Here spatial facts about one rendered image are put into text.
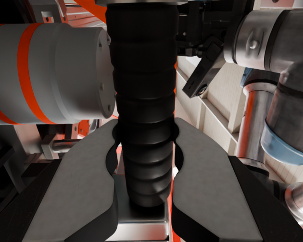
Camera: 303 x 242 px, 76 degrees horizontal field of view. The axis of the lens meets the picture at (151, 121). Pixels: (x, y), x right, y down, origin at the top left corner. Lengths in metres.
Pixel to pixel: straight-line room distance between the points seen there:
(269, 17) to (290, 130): 0.14
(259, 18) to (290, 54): 0.06
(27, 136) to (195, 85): 0.30
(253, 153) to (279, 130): 0.36
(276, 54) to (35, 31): 0.28
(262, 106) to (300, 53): 0.45
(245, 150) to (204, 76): 0.37
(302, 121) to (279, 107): 0.03
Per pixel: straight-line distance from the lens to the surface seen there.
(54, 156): 0.43
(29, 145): 0.40
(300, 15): 0.30
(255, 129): 0.69
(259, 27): 0.30
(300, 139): 0.31
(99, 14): 0.74
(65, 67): 0.25
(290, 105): 0.30
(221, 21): 0.33
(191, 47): 0.35
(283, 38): 0.28
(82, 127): 0.61
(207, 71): 0.35
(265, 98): 0.74
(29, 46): 0.27
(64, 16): 0.58
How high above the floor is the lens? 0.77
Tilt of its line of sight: 30 degrees up
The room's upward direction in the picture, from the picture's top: 179 degrees clockwise
